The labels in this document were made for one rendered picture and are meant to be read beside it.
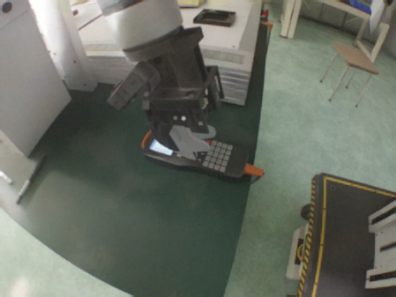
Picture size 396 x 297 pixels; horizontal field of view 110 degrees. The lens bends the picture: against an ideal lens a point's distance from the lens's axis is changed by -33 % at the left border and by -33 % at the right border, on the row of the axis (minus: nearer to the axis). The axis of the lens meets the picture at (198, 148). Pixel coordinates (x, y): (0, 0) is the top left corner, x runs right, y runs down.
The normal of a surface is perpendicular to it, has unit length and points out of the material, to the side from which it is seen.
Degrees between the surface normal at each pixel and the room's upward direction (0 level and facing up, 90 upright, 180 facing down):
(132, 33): 86
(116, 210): 0
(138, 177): 0
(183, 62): 90
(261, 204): 0
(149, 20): 79
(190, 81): 90
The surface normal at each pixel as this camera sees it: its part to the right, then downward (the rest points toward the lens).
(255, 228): -0.01, -0.58
